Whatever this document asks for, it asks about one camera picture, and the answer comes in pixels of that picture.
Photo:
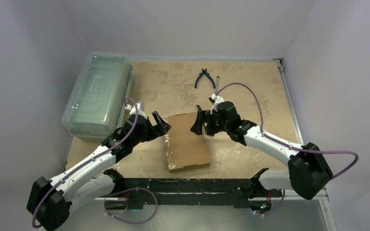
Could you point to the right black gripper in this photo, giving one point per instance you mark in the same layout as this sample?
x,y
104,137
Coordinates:
x,y
208,121

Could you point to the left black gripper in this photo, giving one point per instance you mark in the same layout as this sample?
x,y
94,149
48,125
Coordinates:
x,y
161,129

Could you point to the brown cardboard express box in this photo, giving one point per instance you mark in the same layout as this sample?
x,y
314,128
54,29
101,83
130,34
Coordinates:
x,y
184,149

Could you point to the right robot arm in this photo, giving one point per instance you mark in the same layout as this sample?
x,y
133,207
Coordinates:
x,y
306,173

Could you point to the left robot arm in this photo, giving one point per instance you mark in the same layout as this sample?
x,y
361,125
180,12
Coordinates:
x,y
52,201

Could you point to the small silver wrench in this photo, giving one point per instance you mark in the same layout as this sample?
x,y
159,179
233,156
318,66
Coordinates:
x,y
217,84

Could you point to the clear plastic storage bin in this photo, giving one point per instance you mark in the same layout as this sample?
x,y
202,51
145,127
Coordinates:
x,y
94,107

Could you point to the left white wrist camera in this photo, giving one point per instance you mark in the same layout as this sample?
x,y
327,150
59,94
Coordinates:
x,y
138,108

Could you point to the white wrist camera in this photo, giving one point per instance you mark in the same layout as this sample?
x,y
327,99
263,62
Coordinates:
x,y
215,100
138,108

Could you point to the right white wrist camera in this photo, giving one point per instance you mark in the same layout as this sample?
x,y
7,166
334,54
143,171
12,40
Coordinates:
x,y
215,100

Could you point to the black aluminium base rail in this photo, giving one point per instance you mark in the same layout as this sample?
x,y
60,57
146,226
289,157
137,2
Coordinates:
x,y
238,193

